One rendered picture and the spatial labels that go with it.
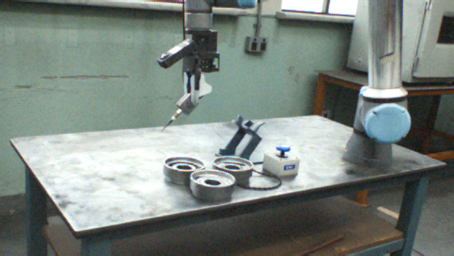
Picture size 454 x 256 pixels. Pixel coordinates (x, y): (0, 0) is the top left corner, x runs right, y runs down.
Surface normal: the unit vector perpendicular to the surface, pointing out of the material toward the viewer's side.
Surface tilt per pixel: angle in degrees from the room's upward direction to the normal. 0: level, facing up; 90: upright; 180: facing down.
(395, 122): 97
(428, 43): 90
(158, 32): 90
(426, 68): 90
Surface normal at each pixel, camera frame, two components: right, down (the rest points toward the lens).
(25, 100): 0.55, 0.30
